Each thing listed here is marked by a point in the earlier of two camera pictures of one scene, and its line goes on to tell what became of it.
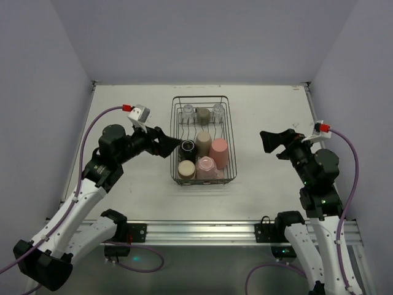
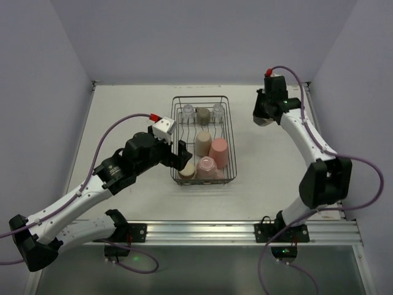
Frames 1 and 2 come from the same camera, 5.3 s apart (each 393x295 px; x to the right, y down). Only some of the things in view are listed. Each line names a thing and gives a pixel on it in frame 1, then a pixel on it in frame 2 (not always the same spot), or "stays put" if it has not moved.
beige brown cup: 186,170 stays put
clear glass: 218,114 stays put
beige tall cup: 203,144 stays put
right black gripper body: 288,145 to 260,109
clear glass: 188,114 stays put
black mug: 187,151 to 261,121
